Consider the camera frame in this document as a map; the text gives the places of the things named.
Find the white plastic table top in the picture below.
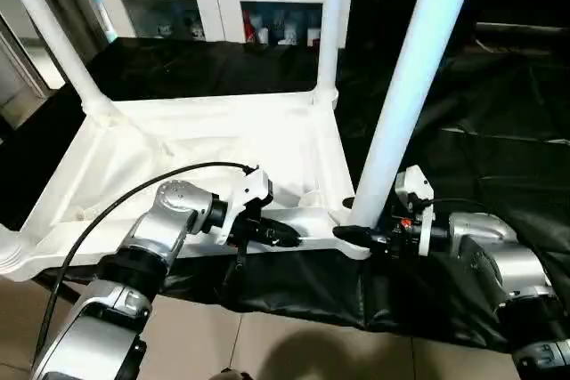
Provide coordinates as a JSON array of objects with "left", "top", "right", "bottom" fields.
[{"left": 0, "top": 88, "right": 373, "bottom": 283}]

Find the black work surface mat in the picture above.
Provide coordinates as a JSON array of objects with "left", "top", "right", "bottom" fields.
[{"left": 0, "top": 35, "right": 570, "bottom": 352}]

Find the red item in cabinet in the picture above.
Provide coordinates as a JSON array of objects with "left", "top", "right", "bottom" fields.
[{"left": 243, "top": 14, "right": 259, "bottom": 45}]

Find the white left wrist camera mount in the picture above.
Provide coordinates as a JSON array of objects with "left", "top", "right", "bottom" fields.
[{"left": 217, "top": 167, "right": 273, "bottom": 243}]

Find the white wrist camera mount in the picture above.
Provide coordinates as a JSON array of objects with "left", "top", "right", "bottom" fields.
[
  {"left": 217, "top": 167, "right": 273, "bottom": 243},
  {"left": 394, "top": 165, "right": 436, "bottom": 259}
]

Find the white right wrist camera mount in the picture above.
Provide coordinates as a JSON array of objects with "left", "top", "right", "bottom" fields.
[{"left": 394, "top": 165, "right": 436, "bottom": 259}]

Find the black left wrist camera cable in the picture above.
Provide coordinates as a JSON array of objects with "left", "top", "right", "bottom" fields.
[{"left": 30, "top": 161, "right": 260, "bottom": 368}]

